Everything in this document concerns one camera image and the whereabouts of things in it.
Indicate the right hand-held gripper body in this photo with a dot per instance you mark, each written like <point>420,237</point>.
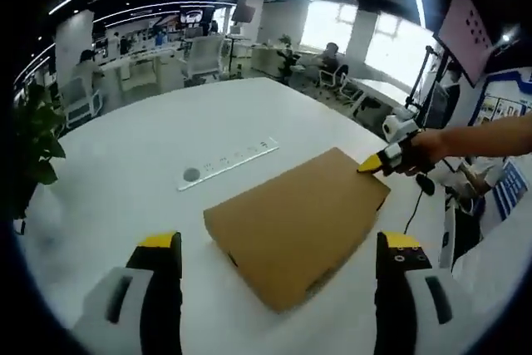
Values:
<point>401,129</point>

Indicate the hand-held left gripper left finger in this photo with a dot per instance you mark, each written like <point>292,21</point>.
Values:
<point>158,288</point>

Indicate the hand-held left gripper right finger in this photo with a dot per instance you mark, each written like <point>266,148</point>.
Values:
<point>399,288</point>

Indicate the brown cardboard shoe box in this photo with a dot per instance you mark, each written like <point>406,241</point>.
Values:
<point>291,222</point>

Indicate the person's right hand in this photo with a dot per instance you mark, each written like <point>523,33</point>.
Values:
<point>426,151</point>

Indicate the black tripod stand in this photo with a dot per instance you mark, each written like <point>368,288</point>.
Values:
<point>422,76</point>

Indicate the white office chair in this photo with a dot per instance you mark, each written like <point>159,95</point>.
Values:
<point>203,55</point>
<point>81,101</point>
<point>332,78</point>

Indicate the pink screen monitor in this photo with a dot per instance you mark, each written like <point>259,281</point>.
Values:
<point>463,31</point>

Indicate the blue white standing poster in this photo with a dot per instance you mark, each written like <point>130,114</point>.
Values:
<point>509,188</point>

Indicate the small distant potted plant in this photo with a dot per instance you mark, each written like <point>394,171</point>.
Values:
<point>287,57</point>

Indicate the white built-in power strip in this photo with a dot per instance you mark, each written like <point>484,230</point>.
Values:
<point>232,160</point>

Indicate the green potted plant white pot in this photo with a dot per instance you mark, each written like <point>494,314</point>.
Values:
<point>37,143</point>

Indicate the dark red monitor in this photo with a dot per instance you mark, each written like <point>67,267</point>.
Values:
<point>244,10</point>

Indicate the blue framed wall poster board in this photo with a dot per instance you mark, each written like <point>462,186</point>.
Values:
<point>498,101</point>

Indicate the wall display screen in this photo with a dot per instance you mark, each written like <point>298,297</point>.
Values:
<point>195,15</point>

